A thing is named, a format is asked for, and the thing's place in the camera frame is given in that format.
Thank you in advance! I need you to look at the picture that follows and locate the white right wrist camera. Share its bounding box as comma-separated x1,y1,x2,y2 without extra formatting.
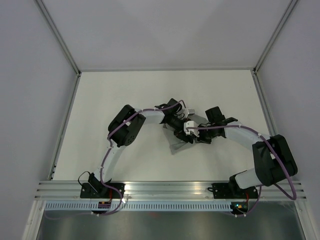
183,120,200,138

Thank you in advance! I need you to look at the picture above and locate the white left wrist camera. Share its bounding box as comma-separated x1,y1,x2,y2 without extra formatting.
183,108,195,118

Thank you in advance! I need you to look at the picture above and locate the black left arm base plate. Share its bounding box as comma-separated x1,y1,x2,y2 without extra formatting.
77,171,125,200

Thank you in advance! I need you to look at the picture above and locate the aluminium mounting rail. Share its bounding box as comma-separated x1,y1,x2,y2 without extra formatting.
34,180,308,201

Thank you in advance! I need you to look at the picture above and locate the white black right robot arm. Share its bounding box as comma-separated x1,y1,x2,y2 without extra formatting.
184,107,298,198

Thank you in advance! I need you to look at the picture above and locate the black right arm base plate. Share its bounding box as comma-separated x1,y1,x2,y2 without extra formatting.
207,182,259,200

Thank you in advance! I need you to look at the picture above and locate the aluminium frame post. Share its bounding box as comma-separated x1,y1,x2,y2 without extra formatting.
33,0,81,76
252,0,300,75

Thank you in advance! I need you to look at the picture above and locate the white slotted cable duct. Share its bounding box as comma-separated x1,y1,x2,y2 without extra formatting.
44,200,232,212

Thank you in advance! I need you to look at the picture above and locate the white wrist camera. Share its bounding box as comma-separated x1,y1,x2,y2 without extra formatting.
183,120,200,138
183,108,195,118

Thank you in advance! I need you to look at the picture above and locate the left aluminium frame post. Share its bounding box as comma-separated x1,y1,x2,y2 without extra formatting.
33,0,81,76

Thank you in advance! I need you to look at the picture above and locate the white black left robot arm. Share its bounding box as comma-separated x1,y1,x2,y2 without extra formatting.
88,98,195,198

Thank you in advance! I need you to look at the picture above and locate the grey cloth napkin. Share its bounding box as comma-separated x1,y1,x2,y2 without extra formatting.
162,114,209,155

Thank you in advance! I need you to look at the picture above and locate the right aluminium frame post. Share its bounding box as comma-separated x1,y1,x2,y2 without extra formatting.
252,0,300,75

